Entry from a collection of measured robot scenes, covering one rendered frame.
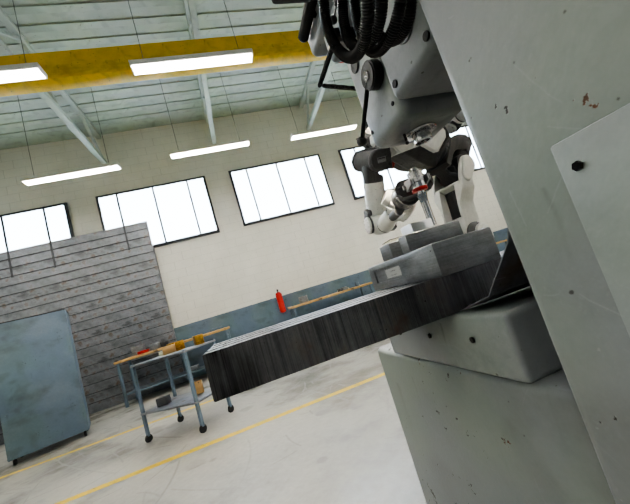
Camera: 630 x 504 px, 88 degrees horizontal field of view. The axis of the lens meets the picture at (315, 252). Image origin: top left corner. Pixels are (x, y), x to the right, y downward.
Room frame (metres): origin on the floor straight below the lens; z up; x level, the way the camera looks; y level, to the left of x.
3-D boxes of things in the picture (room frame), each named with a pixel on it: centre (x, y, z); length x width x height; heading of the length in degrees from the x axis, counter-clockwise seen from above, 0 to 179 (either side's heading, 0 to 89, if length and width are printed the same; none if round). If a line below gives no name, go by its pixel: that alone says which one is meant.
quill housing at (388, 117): (0.84, -0.37, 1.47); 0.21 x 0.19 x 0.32; 105
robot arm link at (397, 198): (1.08, -0.36, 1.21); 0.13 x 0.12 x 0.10; 91
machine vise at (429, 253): (0.85, -0.25, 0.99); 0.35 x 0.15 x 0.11; 15
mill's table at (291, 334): (0.84, -0.33, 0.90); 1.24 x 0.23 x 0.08; 105
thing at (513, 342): (0.85, -0.37, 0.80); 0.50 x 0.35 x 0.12; 15
